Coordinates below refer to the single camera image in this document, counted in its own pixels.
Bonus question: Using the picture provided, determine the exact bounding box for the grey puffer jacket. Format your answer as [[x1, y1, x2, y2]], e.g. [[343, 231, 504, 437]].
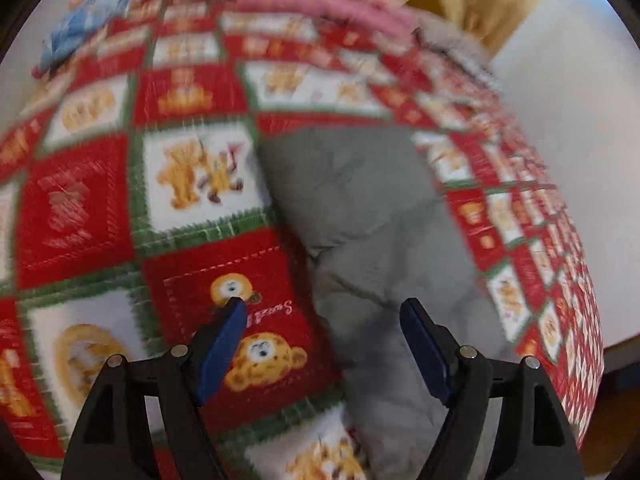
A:
[[258, 126, 514, 479]]

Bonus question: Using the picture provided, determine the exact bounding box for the red checkered teddy bedspread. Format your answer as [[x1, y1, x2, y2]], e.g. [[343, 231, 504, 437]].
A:
[[1, 0, 604, 479]]

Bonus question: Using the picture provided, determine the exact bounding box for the striped grey pillow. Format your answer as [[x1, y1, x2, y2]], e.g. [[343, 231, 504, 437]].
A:
[[414, 10, 494, 76]]

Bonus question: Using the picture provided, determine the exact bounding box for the blue white plastic bag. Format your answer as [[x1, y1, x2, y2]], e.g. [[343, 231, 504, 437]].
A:
[[32, 0, 132, 79]]

